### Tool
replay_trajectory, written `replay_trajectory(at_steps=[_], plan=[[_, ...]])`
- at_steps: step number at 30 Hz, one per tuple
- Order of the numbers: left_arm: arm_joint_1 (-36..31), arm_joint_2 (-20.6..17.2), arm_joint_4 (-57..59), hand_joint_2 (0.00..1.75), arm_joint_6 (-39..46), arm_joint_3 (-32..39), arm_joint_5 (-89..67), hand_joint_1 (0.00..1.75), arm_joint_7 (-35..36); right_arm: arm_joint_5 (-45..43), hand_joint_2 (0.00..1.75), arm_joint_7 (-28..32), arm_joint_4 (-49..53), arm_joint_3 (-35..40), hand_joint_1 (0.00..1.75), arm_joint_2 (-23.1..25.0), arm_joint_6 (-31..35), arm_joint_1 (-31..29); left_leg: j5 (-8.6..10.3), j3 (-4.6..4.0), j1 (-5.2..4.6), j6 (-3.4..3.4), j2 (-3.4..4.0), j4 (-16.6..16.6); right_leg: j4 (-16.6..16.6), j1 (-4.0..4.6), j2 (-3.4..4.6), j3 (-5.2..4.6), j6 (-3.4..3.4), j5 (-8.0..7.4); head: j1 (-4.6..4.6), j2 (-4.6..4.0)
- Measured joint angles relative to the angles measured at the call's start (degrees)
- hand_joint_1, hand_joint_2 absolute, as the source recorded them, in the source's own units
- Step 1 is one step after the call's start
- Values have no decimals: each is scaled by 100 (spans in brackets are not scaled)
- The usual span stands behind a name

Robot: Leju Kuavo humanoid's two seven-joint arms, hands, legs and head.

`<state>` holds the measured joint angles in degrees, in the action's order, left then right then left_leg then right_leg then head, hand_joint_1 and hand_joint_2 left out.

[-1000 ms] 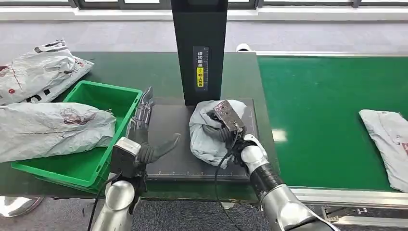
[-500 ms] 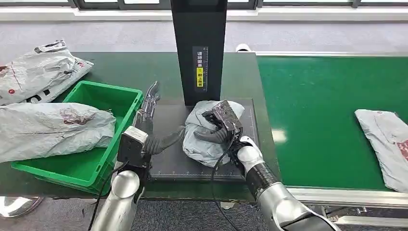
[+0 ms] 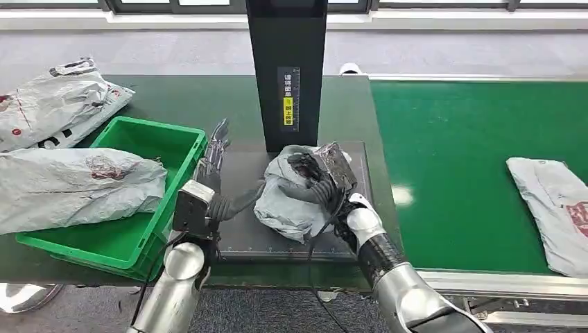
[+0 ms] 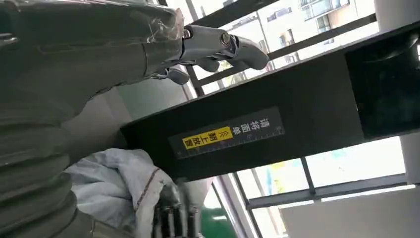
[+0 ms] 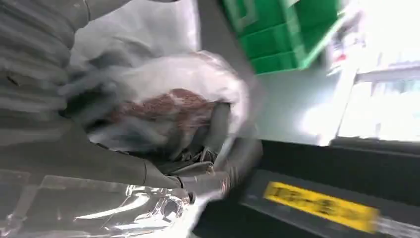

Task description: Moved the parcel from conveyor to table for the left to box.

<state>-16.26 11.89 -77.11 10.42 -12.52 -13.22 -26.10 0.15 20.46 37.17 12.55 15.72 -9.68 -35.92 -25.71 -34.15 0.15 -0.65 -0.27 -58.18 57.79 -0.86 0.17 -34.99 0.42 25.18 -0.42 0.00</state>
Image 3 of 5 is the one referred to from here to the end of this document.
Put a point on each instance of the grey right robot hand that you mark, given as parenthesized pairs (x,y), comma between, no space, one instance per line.
(321,190)

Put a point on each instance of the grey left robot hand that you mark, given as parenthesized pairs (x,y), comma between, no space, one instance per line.
(225,209)

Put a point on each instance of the grey plastic parcel bag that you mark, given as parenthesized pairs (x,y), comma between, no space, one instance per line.
(69,193)
(546,207)
(285,216)

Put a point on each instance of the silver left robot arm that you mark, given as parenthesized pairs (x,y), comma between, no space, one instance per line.
(174,294)

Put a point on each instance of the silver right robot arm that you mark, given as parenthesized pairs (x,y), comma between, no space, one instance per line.
(404,294)

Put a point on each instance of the yellow and black column label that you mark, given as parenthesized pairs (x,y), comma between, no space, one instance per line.
(288,110)

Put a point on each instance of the paper scrap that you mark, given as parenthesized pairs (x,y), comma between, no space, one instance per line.
(327,296)

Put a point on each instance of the green plastic crate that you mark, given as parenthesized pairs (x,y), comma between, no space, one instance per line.
(124,248)

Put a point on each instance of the white round cap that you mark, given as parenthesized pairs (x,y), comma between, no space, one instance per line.
(350,69)

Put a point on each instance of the black scanner column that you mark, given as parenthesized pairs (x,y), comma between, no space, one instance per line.
(268,69)

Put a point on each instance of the green conveyor belt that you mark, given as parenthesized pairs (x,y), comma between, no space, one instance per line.
(459,138)

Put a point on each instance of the white parcel bag black print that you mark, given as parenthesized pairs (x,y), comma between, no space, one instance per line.
(55,105)

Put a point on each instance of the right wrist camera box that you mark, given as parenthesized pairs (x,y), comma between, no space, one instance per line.
(337,165)

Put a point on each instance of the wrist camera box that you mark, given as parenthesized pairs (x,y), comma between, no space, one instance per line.
(337,165)
(190,211)

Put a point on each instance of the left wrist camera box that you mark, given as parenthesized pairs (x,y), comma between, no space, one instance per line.
(190,211)

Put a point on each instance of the black scanner base plate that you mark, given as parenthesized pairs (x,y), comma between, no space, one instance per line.
(248,239)

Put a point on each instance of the aluminium conveyor frame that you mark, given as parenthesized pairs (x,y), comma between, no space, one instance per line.
(482,285)

